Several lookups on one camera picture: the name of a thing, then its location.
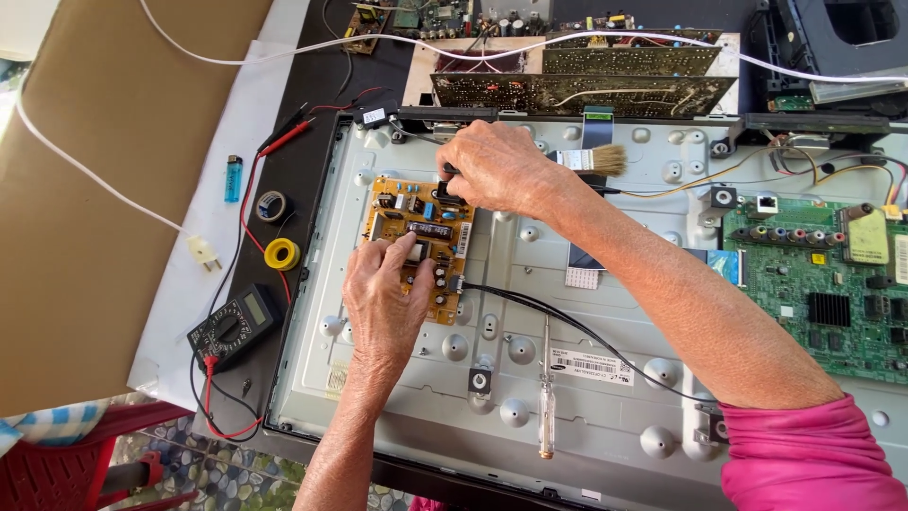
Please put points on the white cloth sheet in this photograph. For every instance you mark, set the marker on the white cloth sheet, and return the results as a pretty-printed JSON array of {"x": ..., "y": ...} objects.
[{"x": 234, "y": 156}]

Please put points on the blue checkered cloth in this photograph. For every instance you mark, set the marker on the blue checkered cloth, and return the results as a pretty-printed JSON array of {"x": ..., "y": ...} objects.
[{"x": 49, "y": 420}]

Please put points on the person's left hand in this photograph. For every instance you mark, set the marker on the person's left hand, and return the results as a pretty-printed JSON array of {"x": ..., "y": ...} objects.
[{"x": 383, "y": 305}]

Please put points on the grey metal television back panel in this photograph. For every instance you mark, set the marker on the grey metal television back panel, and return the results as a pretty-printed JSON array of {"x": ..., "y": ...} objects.
[{"x": 582, "y": 319}]

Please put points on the medium dark circuit board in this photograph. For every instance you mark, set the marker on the medium dark circuit board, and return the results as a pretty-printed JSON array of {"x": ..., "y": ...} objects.
[{"x": 631, "y": 60}]

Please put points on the long black speaker bar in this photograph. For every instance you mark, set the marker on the long black speaker bar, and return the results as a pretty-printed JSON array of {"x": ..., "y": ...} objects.
[{"x": 816, "y": 123}]

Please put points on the long dark circuit board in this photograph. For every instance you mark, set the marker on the long dark circuit board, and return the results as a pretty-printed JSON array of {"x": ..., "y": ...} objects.
[{"x": 539, "y": 96}]

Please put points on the small brown circuit board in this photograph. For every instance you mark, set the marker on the small brown circuit board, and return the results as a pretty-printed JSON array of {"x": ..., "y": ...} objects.
[{"x": 365, "y": 28}]

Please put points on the black multimeter probe lead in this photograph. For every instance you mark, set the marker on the black multimeter probe lead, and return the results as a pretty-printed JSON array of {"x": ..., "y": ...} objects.
[{"x": 280, "y": 128}]

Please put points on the person's right hand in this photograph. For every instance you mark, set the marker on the person's right hand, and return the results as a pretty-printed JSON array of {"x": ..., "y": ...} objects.
[{"x": 503, "y": 170}]

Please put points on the small black speaker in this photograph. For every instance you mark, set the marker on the small black speaker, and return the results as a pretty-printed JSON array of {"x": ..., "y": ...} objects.
[{"x": 376, "y": 115}]

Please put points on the board with grey capacitors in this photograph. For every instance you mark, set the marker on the board with grey capacitors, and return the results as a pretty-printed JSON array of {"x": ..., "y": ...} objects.
[{"x": 514, "y": 18}]

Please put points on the brown cardboard sheet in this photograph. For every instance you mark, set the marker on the brown cardboard sheet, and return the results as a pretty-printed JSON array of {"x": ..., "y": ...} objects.
[{"x": 106, "y": 199}]

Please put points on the red multimeter probe lead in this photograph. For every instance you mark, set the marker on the red multimeter probe lead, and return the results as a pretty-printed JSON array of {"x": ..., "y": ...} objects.
[{"x": 284, "y": 138}]

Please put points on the black television casing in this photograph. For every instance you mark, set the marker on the black television casing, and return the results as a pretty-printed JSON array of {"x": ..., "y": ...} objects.
[{"x": 837, "y": 42}]

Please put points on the pink sleeve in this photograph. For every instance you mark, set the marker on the pink sleeve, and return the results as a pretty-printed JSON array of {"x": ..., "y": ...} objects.
[{"x": 809, "y": 461}]

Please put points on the green main circuit board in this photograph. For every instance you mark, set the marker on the green main circuit board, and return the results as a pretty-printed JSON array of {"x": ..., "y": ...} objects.
[{"x": 801, "y": 284}]

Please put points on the beige wooden board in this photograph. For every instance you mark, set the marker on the beige wooden board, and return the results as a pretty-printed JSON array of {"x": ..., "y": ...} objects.
[{"x": 422, "y": 71}]

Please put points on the black electrical tape roll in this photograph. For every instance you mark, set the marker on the black electrical tape roll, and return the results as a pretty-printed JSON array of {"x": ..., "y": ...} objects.
[{"x": 268, "y": 208}]

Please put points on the red plastic chair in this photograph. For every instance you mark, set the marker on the red plastic chair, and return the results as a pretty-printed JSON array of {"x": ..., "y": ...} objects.
[{"x": 57, "y": 468}]

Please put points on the blue lighter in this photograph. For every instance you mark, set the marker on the blue lighter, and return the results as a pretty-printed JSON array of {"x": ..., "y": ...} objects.
[{"x": 233, "y": 179}]

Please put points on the narrow board with yellow parts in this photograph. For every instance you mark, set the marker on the narrow board with yellow parts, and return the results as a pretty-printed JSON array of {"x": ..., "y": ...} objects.
[{"x": 617, "y": 21}]

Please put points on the yellow power supply board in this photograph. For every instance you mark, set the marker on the yellow power supply board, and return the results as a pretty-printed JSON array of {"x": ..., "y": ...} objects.
[{"x": 386, "y": 213}]

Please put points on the green board with connectors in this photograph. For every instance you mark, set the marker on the green board with connectors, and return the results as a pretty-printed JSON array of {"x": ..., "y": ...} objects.
[{"x": 433, "y": 18}]

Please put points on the black digital multimeter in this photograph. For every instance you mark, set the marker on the black digital multimeter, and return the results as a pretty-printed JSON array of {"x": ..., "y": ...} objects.
[{"x": 234, "y": 326}]

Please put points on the black mount bracket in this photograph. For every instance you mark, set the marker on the black mount bracket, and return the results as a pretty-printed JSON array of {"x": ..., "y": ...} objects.
[
  {"x": 723, "y": 198},
  {"x": 479, "y": 381},
  {"x": 719, "y": 428}
]

